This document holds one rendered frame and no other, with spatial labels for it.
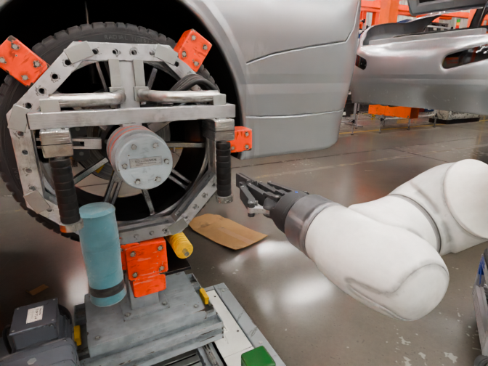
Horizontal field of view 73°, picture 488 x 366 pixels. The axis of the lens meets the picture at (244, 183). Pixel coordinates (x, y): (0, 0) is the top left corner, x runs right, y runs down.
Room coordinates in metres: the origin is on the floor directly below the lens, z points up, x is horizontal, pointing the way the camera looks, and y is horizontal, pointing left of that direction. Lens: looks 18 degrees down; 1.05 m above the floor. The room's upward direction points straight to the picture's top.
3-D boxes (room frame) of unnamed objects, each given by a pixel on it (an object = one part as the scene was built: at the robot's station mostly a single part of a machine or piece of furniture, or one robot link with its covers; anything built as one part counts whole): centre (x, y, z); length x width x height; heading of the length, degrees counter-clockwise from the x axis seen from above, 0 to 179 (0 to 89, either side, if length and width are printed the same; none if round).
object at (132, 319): (1.05, 0.38, 0.32); 0.40 x 0.30 x 0.28; 117
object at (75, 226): (0.61, 0.35, 0.83); 0.04 x 0.04 x 0.16
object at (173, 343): (1.05, 0.38, 0.13); 0.50 x 0.36 x 0.10; 117
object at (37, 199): (0.90, 0.31, 0.85); 0.54 x 0.07 x 0.54; 117
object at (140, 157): (0.83, 0.28, 0.85); 0.21 x 0.14 x 0.14; 27
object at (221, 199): (0.76, 0.05, 0.83); 0.04 x 0.04 x 0.16
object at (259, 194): (0.57, -0.03, 0.83); 0.11 x 0.01 x 0.04; 29
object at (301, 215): (0.45, -0.11, 0.83); 0.09 x 0.06 x 0.09; 117
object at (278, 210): (0.52, -0.08, 0.83); 0.09 x 0.08 x 0.07; 27
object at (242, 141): (1.04, 0.03, 0.85); 0.09 x 0.08 x 0.07; 117
